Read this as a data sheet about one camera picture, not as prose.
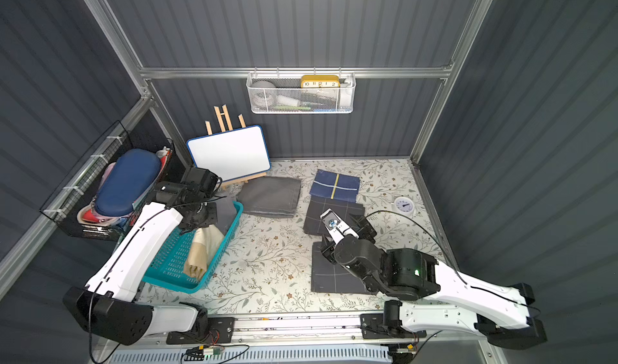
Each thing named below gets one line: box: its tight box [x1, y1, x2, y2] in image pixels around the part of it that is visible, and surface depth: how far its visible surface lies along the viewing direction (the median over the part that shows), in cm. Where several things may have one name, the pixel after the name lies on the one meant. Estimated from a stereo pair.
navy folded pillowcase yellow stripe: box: [309, 169, 360, 203], surface depth 111 cm
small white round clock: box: [394, 196, 415, 216], surface depth 101 cm
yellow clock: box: [300, 74, 341, 88], surface depth 90 cm
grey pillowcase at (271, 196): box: [236, 176, 301, 218], surface depth 105 cm
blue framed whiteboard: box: [186, 124, 272, 183], surface depth 97 cm
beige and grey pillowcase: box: [183, 198, 237, 279], surface depth 71 cm
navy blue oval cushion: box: [94, 148, 161, 217], surface depth 68 cm
